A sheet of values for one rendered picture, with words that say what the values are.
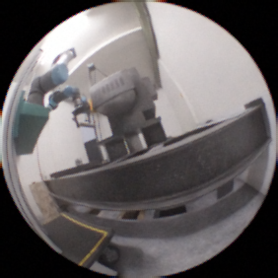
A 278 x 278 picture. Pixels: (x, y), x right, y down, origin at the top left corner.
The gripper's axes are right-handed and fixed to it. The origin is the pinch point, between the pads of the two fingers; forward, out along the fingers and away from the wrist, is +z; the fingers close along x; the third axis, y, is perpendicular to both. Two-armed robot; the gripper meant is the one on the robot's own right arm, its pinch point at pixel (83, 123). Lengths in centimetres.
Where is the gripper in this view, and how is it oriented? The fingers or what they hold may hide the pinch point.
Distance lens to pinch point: 78.3
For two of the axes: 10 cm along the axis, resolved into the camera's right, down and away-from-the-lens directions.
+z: 2.5, 9.1, 3.3
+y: -0.3, 3.5, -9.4
